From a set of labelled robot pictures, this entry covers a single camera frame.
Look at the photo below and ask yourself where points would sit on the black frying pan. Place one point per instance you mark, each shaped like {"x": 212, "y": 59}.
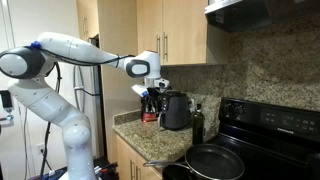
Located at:
{"x": 208, "y": 161}

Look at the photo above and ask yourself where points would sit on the dark olive oil bottle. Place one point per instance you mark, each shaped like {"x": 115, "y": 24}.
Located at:
{"x": 198, "y": 125}

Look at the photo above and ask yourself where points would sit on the wooden cabinets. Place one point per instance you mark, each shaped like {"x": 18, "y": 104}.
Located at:
{"x": 130, "y": 164}
{"x": 176, "y": 29}

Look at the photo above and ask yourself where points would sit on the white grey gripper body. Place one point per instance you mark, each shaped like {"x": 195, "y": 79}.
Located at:
{"x": 142, "y": 90}

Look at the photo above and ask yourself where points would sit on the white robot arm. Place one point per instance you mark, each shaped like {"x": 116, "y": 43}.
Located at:
{"x": 27, "y": 67}

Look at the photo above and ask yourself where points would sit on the black air fryer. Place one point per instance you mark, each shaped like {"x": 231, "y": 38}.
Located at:
{"x": 174, "y": 110}

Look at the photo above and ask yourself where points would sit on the white wall outlet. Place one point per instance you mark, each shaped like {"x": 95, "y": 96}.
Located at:
{"x": 40, "y": 148}

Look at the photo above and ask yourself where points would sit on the black electric stove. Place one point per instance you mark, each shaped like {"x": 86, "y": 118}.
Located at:
{"x": 274, "y": 142}

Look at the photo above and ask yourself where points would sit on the range hood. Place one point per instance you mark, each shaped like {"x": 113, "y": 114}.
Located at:
{"x": 244, "y": 15}

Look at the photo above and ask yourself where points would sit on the small black pot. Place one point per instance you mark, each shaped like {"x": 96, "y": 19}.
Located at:
{"x": 173, "y": 172}

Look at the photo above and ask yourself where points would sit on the wooden lower cabinets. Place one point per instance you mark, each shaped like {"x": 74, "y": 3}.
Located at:
{"x": 130, "y": 164}

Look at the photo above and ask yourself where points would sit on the wooden upper cabinets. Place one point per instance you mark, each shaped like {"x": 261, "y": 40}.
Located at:
{"x": 176, "y": 29}

